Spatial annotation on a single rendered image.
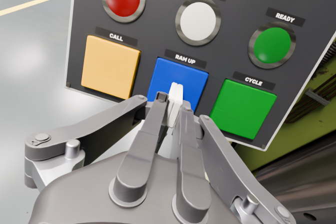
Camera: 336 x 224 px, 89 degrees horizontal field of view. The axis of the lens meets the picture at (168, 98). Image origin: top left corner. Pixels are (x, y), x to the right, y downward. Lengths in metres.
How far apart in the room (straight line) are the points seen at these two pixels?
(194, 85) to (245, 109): 0.08
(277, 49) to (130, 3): 0.20
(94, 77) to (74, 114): 1.19
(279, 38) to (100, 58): 0.24
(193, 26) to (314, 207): 0.50
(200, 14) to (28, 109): 1.46
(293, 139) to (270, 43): 0.48
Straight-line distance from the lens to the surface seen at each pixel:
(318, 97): 0.57
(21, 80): 1.80
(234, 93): 0.26
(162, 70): 0.24
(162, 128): 0.56
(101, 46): 0.26
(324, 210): 0.57
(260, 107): 0.27
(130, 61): 0.25
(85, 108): 1.47
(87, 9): 0.28
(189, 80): 0.24
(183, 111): 0.16
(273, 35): 0.26
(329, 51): 0.51
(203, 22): 0.24
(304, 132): 0.67
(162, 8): 0.25
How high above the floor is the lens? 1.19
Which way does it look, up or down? 50 degrees down
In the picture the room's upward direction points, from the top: 18 degrees clockwise
